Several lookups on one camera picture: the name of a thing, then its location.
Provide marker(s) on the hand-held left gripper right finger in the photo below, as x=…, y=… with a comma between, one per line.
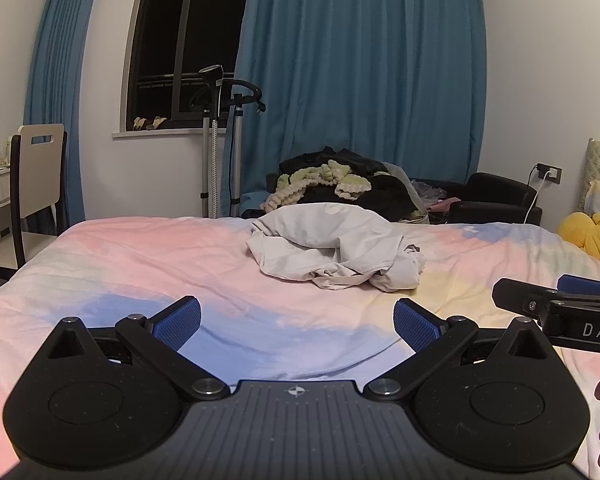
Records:
x=414, y=324

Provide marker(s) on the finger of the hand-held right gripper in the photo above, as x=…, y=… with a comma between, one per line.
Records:
x=522, y=297
x=582, y=285

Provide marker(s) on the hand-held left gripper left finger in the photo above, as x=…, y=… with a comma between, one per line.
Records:
x=179, y=324

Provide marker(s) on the white shirt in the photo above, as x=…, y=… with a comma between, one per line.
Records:
x=325, y=245

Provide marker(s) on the pile of dark clothes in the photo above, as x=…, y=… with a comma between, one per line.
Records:
x=380, y=195

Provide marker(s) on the yellow plush toy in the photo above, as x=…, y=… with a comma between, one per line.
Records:
x=592, y=237

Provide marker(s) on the pastel patterned bed blanket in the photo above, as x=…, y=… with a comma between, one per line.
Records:
x=130, y=270

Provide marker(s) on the black sofa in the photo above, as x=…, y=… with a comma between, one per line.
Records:
x=497, y=195

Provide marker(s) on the pink cloth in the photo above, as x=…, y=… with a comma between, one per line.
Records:
x=445, y=205

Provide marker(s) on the clear plastic bag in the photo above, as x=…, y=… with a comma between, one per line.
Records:
x=427, y=191

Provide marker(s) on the cream fluffy garment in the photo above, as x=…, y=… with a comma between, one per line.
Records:
x=300, y=182

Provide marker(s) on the pale small objects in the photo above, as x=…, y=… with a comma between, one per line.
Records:
x=150, y=123

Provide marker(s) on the white and black chair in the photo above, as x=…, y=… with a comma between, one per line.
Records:
x=37, y=175

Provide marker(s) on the garment steamer stand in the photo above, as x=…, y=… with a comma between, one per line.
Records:
x=214, y=80

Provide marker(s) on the wide blue curtain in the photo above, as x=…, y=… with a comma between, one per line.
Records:
x=360, y=60

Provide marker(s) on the dark window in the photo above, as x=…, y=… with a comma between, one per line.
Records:
x=160, y=35

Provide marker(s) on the narrow blue curtain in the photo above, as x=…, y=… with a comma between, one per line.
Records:
x=55, y=60

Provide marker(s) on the wall power socket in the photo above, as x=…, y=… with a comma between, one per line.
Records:
x=550, y=173

